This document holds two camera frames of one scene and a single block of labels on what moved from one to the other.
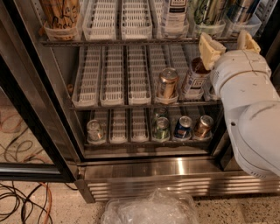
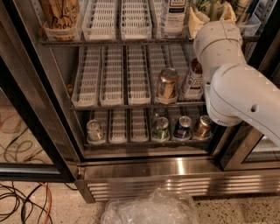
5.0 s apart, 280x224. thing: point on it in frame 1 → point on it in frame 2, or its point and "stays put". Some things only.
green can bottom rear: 161,113 stays put
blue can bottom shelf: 183,128 stays put
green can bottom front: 161,131 stays put
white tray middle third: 139,92 stays put
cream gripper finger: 210,51 → 195,21
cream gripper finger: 246,42 → 227,14
